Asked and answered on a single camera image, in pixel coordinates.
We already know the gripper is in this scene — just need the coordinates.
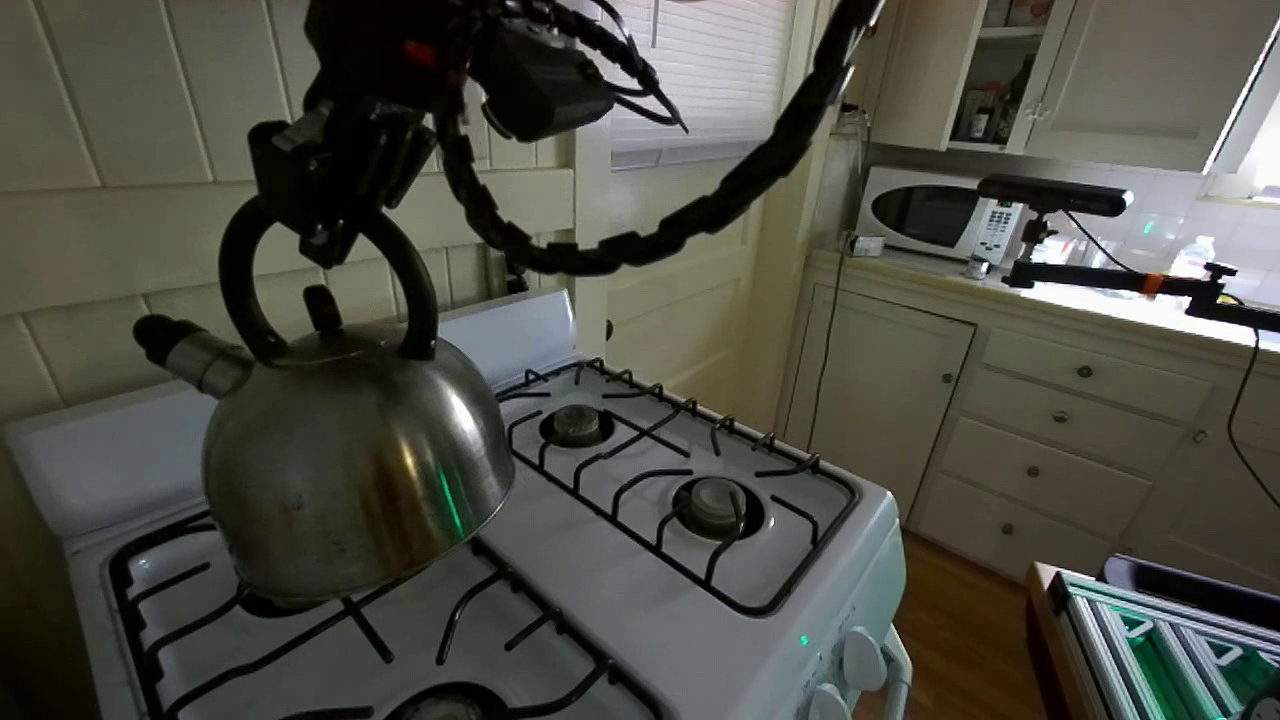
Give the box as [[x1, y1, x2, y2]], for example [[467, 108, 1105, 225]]
[[248, 0, 481, 271]]

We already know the steel kettle with black handle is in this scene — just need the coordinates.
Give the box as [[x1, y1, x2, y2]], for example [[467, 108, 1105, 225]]
[[133, 195, 517, 609]]

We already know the stove burner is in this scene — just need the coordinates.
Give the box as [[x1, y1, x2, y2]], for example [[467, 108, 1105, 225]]
[[672, 476, 766, 541], [385, 683, 511, 720], [540, 403, 615, 449]]

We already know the white panel door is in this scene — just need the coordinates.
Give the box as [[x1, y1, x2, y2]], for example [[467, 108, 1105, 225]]
[[598, 155, 806, 433]]

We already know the black stove grate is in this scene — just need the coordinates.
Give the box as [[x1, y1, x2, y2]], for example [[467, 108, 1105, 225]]
[[497, 357, 862, 619], [107, 510, 663, 720]]

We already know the white window blind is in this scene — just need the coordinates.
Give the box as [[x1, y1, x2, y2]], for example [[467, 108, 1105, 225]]
[[610, 0, 801, 169]]

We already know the white gas stove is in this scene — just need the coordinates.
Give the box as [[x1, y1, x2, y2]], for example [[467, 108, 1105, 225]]
[[5, 290, 913, 720]]

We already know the white microwave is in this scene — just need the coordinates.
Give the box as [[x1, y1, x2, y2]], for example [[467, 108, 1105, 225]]
[[856, 166, 1027, 265]]

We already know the row of bottles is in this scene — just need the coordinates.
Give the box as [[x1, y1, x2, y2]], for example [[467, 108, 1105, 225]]
[[955, 85, 1016, 143]]

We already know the cream base cabinet with drawers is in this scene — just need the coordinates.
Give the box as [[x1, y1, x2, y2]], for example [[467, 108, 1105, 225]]
[[784, 262, 1280, 593]]

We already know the clear plastic bottle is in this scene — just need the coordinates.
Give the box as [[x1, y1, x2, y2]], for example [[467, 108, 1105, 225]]
[[1169, 235, 1217, 282]]

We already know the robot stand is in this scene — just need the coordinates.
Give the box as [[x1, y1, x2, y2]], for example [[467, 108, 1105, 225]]
[[1025, 554, 1280, 720]]

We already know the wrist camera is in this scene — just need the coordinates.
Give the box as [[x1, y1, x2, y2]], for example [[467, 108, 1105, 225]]
[[470, 18, 618, 143]]

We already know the black cable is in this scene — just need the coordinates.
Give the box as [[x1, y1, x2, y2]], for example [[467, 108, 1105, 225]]
[[804, 232, 853, 451], [1060, 208, 1280, 483]]

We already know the white oven door handle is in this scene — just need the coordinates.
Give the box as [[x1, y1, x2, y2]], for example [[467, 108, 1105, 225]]
[[882, 624, 914, 720]]

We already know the camera on mount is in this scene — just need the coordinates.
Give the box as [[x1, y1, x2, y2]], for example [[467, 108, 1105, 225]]
[[977, 174, 1280, 336]]

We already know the cream wall cabinet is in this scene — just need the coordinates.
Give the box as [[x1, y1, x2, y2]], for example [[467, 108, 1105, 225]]
[[870, 0, 1280, 175]]

